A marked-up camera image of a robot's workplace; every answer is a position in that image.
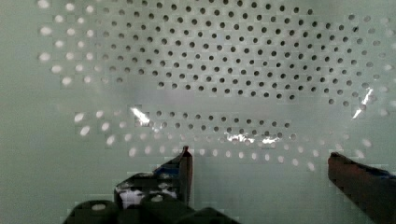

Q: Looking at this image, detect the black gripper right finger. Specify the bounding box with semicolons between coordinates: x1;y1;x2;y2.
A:
328;152;396;224

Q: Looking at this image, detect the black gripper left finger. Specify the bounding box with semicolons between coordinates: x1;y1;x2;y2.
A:
114;146;193;209

